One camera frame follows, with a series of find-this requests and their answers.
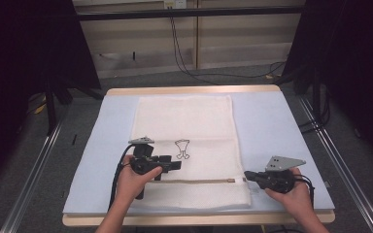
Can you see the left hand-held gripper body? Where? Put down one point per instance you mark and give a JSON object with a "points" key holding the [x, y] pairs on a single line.
{"points": [[142, 158]]}

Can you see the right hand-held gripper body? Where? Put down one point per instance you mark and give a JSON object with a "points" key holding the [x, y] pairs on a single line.
{"points": [[278, 178]]}

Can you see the white mesh laundry bag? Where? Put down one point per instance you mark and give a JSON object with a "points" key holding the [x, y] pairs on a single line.
{"points": [[191, 123]]}

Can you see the person's left hand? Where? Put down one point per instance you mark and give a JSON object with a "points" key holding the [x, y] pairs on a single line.
{"points": [[132, 183]]}

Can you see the person's right hand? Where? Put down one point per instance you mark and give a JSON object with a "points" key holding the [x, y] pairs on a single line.
{"points": [[296, 197]]}

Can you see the light blue table mat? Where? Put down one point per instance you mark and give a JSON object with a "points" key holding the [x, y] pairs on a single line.
{"points": [[272, 129]]}

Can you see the small black floor item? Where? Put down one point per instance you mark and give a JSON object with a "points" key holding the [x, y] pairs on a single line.
{"points": [[74, 139]]}

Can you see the wooden table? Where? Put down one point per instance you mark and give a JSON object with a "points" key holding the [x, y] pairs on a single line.
{"points": [[191, 89]]}

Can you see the black metal stand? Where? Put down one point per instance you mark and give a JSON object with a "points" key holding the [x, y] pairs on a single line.
{"points": [[50, 110]]}

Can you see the yellow floor tape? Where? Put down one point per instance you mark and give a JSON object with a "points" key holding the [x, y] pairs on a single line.
{"points": [[40, 109]]}

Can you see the dark curtain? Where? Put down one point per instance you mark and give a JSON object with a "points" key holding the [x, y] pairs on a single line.
{"points": [[353, 64], [29, 64]]}

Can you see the black horizontal bar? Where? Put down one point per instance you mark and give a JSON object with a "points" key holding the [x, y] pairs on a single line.
{"points": [[191, 13]]}

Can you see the aluminium floor rail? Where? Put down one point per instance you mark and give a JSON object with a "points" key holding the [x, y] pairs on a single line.
{"points": [[32, 181], [343, 168]]}

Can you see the white wall power outlet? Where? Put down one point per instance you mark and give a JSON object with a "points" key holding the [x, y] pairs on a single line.
{"points": [[175, 3]]}

